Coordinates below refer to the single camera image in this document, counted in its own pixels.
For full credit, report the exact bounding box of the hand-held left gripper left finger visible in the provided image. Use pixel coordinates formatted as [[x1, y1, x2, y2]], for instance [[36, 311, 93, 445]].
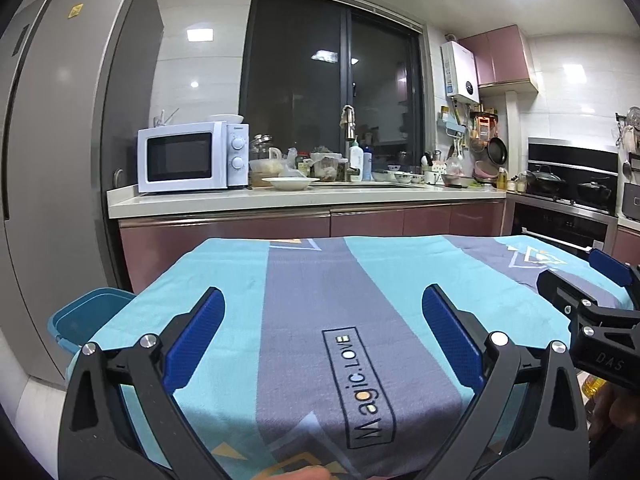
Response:
[[59, 287, 236, 480]]

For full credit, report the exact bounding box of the white pump bottle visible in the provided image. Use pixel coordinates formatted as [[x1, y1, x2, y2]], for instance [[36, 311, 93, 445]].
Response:
[[347, 140, 366, 182]]

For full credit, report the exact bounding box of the white water heater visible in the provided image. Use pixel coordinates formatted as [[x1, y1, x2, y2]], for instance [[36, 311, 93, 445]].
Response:
[[441, 40, 481, 104]]

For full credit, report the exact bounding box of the dark kitchen window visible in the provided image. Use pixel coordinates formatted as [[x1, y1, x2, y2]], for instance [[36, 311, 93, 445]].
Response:
[[239, 0, 426, 186]]

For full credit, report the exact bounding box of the metal kitchen faucet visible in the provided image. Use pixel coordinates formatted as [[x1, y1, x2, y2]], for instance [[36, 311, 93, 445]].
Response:
[[341, 105, 357, 181]]

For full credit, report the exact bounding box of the white shallow plate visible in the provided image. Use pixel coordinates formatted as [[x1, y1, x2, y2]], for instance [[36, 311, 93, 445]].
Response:
[[261, 176, 321, 191]]

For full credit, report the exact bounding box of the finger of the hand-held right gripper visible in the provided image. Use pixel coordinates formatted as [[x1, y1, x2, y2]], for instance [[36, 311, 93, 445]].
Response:
[[537, 270, 640, 333], [587, 249, 640, 306]]

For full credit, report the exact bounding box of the blue wall rack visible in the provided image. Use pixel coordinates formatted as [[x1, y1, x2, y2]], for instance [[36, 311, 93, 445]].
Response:
[[437, 110, 466, 134]]

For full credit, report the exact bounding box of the black range hood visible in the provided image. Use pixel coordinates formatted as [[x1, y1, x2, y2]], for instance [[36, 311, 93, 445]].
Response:
[[527, 137, 620, 202]]

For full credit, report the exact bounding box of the black wok with lid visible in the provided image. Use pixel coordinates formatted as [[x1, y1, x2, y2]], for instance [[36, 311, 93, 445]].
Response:
[[527, 170, 569, 196]]

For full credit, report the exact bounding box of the grey refrigerator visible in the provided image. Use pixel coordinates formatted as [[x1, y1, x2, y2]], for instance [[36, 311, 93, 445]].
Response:
[[0, 0, 166, 386]]

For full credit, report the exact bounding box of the blue plastic trash bin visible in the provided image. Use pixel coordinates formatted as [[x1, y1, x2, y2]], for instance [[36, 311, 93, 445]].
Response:
[[47, 287, 136, 357]]

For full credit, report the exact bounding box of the black frying pan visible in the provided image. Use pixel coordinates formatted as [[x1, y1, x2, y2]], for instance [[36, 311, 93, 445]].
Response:
[[486, 135, 509, 166]]

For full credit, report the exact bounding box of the person's right hand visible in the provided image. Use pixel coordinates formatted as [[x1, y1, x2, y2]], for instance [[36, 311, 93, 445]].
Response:
[[592, 389, 640, 436]]

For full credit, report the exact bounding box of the kitchen counter with pink cabinets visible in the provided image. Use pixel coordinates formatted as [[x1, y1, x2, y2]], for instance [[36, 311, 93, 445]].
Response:
[[105, 182, 508, 293]]

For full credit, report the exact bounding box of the plastic bag with food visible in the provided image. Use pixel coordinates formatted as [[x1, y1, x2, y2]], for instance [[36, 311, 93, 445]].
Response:
[[249, 147, 307, 187]]

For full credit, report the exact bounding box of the white microwave oven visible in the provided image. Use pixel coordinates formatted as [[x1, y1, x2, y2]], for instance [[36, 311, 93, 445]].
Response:
[[137, 121, 251, 195]]

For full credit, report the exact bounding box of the stack of pink bowls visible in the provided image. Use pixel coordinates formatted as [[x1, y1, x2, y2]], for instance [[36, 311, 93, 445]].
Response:
[[472, 160, 499, 184]]

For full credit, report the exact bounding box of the black built-in oven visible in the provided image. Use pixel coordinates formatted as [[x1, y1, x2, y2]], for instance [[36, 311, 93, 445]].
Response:
[[500, 200, 618, 267]]

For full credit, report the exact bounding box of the blue grey printed blanket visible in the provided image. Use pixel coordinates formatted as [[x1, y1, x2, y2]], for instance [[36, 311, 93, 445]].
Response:
[[65, 234, 636, 480]]

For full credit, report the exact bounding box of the pink wall cabinet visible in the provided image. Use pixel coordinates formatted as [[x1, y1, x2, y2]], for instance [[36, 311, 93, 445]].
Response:
[[457, 24, 540, 94]]

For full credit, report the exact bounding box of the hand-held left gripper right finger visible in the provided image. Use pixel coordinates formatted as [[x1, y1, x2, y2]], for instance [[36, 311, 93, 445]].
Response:
[[415, 284, 591, 480]]

